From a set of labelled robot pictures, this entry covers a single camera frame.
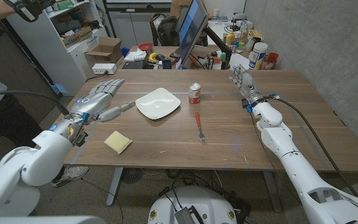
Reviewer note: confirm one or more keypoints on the white robot head housing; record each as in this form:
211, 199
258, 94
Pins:
42, 220

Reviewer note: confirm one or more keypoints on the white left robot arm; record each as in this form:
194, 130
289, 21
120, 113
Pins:
26, 161

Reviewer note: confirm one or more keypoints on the black backpack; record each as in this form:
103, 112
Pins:
166, 29

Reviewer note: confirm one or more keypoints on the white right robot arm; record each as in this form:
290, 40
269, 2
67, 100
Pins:
300, 174

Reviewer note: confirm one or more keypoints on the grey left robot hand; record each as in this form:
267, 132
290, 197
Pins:
90, 104

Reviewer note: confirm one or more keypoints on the white power box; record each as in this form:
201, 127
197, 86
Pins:
104, 68

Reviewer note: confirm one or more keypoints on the white sneaker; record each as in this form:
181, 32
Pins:
71, 174

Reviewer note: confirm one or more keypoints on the person in white shirt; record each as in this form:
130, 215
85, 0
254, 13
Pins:
11, 124

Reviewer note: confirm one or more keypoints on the white blue labelled canister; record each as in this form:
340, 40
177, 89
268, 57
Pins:
257, 56

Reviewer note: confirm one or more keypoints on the blue plastic item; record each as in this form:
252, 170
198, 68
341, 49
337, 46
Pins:
59, 89

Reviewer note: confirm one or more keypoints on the dark blue mug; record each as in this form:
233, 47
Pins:
166, 64

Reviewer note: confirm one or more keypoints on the black labelled bottle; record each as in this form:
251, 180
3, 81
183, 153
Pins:
210, 63

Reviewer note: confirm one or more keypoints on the yellow sponge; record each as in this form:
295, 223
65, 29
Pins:
118, 141

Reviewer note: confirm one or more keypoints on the black teleoperation glove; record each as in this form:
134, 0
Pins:
26, 11

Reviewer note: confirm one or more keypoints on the printed flat cardboard box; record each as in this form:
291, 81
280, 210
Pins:
77, 36

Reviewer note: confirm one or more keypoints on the red bowl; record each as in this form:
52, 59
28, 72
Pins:
145, 46

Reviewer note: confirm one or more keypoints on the white robot torso base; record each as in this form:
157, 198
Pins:
204, 202

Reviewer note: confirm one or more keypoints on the black keyboard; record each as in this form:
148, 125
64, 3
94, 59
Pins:
132, 65

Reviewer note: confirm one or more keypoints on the grey metal table leg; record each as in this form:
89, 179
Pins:
272, 189
114, 186

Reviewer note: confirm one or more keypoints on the yellow curved object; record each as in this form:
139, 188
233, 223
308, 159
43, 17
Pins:
152, 57

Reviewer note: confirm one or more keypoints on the black computer monitor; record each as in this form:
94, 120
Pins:
191, 28

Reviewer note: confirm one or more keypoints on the white square plate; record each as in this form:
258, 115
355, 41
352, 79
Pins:
158, 104

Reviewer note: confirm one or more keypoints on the open cardboard box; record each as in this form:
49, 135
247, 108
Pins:
107, 48

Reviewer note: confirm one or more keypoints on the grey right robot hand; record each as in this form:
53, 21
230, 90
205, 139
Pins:
247, 84

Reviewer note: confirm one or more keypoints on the red labelled tin can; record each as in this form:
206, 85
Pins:
194, 93

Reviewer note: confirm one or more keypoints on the grey finned module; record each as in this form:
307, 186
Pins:
184, 216

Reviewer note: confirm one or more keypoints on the white desk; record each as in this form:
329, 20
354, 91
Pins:
243, 57

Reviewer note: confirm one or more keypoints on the white shelf unit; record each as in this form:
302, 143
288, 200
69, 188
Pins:
42, 53

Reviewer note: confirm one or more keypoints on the yellow mustard bottle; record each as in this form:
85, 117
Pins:
230, 38

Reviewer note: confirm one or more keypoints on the clear plastic bottle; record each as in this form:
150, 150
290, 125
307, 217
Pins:
244, 31

